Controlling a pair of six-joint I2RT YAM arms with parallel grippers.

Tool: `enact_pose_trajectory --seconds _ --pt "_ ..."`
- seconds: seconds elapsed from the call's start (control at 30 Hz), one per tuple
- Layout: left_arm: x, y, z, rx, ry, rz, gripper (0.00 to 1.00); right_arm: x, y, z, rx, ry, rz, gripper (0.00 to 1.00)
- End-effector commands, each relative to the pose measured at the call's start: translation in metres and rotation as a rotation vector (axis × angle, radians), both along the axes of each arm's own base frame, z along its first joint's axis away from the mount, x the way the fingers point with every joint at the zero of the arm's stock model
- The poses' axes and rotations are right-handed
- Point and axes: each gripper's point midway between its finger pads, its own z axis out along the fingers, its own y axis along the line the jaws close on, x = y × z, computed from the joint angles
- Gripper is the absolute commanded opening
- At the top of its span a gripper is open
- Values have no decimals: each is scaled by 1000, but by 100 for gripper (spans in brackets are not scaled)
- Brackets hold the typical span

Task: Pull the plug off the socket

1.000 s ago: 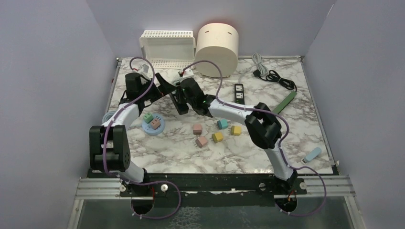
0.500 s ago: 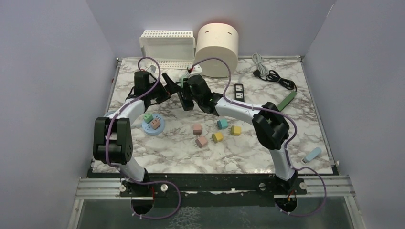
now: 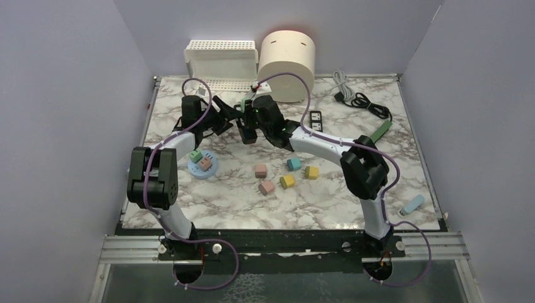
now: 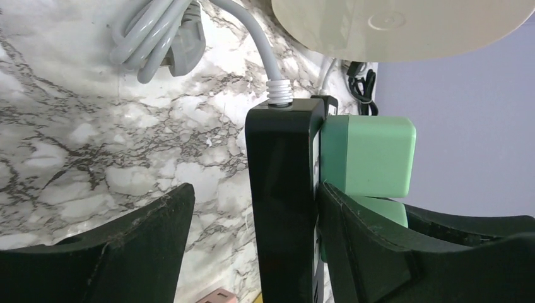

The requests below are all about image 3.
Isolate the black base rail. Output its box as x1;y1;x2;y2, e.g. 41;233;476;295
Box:
101;229;445;280

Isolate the grey cable right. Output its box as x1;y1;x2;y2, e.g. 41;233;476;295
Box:
324;69;356;99

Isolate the black strip with green plugs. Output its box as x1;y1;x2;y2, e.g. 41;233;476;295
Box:
238;126;257;145

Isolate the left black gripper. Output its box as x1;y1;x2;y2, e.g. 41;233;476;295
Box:
197;95;242;135

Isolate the black power cable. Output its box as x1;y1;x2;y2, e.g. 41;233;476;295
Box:
334;92;393;122

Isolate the blue round socket hub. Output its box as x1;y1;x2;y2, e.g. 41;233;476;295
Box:
187;150;218;180

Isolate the yellow USB plug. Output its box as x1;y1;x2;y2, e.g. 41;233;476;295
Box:
279;174;295;189
305;166;319;180

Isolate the teal USB plug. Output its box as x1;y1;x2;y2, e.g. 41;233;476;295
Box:
286;158;302;172

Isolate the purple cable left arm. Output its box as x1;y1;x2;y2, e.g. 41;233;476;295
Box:
142;78;241;292

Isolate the green power strip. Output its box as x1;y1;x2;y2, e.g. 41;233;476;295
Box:
370;121;392;143

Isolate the cream cylindrical container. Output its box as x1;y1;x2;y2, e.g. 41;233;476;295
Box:
257;30;315;103

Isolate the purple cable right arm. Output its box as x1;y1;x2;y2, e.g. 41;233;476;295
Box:
256;72;432;288

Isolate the white perforated basket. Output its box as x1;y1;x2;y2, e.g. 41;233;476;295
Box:
184;40;259;92

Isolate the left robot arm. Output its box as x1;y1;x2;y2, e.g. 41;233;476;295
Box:
127;95;242;259

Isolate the black strip with pink plugs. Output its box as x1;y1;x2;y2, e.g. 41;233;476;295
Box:
309;110;324;132

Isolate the pink USB plug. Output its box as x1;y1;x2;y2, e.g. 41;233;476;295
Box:
254;163;268;179
258;180;275;196

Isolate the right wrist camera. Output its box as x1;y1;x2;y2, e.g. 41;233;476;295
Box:
249;81;272;100

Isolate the green plug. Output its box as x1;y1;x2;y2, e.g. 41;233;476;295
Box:
239;98;252;112
189;150;204;163

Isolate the light blue wall plug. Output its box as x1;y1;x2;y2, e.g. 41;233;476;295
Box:
399;194;425;217

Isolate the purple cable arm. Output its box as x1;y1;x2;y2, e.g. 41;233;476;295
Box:
256;72;432;288
142;78;241;292

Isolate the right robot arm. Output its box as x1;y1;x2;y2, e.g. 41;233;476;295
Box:
236;95;393;257

